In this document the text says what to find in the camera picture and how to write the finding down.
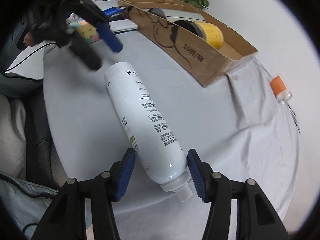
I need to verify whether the person left hand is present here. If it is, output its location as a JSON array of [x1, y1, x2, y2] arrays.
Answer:
[[23, 32, 37, 47]]

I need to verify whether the white flat device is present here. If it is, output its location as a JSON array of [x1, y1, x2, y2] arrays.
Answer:
[[109, 19, 138, 33]]

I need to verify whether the orange clear small jar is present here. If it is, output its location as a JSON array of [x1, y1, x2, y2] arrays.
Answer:
[[270, 75, 292, 105]]

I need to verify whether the grey jacket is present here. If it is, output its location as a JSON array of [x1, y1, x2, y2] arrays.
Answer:
[[0, 63, 43, 98]]

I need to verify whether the blue stapler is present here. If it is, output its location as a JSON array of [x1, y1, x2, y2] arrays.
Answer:
[[103, 6, 126, 20]]

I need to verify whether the white spray bottle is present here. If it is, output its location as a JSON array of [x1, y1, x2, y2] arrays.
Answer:
[[104, 62, 193, 202]]

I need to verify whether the black cable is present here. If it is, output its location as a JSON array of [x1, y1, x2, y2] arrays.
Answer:
[[5, 42, 57, 72]]

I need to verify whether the yellow black can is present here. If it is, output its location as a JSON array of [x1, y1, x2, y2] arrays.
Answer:
[[174, 20, 224, 50]]

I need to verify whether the pastel rubik cube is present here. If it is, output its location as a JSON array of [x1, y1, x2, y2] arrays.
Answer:
[[69, 19, 100, 44]]

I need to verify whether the brown cardboard box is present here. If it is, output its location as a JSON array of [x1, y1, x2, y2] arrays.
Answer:
[[118, 0, 258, 87]]

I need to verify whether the grey cylinder speaker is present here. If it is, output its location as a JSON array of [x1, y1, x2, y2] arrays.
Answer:
[[148, 7, 167, 20]]

